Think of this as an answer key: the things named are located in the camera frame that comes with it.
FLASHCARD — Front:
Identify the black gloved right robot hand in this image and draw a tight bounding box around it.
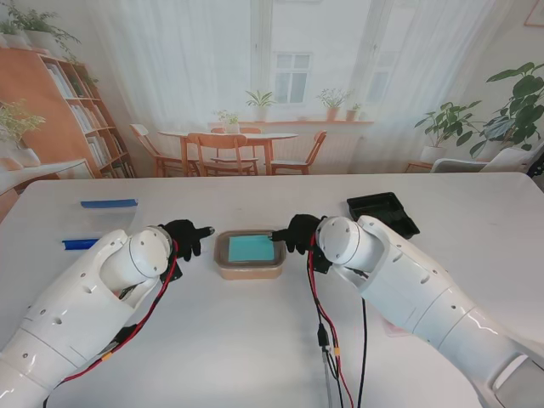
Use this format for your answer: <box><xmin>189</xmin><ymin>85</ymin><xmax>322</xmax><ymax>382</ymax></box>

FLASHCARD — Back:
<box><xmin>267</xmin><ymin>213</ymin><xmax>328</xmax><ymax>255</ymax></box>

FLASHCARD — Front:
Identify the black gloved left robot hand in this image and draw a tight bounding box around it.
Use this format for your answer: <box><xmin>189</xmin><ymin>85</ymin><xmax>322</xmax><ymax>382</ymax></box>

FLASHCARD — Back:
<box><xmin>163</xmin><ymin>219</ymin><xmax>216</xmax><ymax>262</ymax></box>

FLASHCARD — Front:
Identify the clear lid with teal label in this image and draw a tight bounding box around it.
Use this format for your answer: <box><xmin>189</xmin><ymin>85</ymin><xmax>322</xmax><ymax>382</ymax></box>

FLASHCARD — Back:
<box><xmin>214</xmin><ymin>229</ymin><xmax>286</xmax><ymax>269</ymax></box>

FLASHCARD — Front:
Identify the brown paper food container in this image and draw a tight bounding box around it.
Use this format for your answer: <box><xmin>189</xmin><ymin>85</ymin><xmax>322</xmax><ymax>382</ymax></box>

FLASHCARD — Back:
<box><xmin>213</xmin><ymin>229</ymin><xmax>287</xmax><ymax>281</ymax></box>

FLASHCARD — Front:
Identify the clear container with blue clips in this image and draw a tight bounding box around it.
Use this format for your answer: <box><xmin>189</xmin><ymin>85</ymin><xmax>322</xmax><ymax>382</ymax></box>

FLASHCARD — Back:
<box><xmin>61</xmin><ymin>198</ymin><xmax>142</xmax><ymax>253</ymax></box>

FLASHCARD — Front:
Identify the black plastic tray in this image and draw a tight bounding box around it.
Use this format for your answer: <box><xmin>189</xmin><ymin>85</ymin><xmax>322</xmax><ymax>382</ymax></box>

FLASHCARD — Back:
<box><xmin>346</xmin><ymin>191</ymin><xmax>421</xmax><ymax>241</ymax></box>

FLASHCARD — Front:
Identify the printed room scene backdrop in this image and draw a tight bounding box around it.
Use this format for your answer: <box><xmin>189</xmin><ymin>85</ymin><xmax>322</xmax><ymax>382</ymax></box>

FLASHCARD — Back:
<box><xmin>0</xmin><ymin>0</ymin><xmax>544</xmax><ymax>224</ymax></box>

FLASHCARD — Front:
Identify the black equipment piece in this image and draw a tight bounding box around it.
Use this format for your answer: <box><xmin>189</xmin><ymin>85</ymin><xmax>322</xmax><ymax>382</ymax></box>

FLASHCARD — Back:
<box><xmin>525</xmin><ymin>146</ymin><xmax>544</xmax><ymax>180</ymax></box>

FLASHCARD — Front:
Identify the left arm red black cable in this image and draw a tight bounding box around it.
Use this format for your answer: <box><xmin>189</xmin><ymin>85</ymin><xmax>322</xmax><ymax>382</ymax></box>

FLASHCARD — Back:
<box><xmin>42</xmin><ymin>240</ymin><xmax>184</xmax><ymax>408</ymax></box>

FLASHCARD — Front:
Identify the arm red black cable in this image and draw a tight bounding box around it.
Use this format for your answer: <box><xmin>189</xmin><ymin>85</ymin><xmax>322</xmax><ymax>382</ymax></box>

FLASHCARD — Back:
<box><xmin>305</xmin><ymin>244</ymin><xmax>371</xmax><ymax>408</ymax></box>
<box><xmin>42</xmin><ymin>240</ymin><xmax>184</xmax><ymax>408</ymax></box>

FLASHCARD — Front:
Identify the right arm red black cable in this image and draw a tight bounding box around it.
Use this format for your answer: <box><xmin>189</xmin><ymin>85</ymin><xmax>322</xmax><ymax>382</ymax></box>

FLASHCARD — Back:
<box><xmin>305</xmin><ymin>244</ymin><xmax>371</xmax><ymax>408</ymax></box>

